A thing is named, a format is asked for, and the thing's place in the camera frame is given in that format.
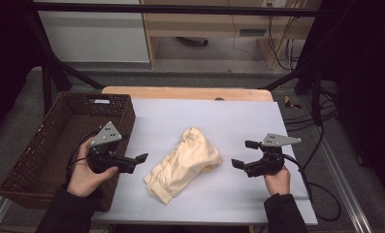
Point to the cream cloth garment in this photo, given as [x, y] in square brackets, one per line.
[183, 161]

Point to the black metal stand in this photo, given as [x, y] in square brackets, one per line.
[309, 77]
[48, 74]

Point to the black horizontal frame bar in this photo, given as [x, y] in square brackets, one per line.
[180, 9]

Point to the brown wicker basket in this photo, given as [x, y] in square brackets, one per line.
[35, 155]

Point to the person's right hand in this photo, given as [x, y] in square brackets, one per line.
[278, 183]

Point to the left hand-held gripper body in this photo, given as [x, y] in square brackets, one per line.
[104, 161]

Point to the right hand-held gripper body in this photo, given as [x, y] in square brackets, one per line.
[267, 160]

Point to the yellow and black floor object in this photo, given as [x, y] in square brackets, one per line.
[289, 102]

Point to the dark object under desk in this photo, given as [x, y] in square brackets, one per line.
[193, 41]

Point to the white table board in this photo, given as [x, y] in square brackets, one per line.
[219, 116]

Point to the white label in basket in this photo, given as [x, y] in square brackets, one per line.
[102, 101]

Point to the person's left hand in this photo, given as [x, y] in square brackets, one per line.
[83, 181]

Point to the dark curtain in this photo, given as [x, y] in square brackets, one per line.
[368, 81]
[6, 64]

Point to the white cabinet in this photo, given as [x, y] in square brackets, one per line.
[93, 35]

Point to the light wooden desk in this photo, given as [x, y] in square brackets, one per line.
[193, 24]

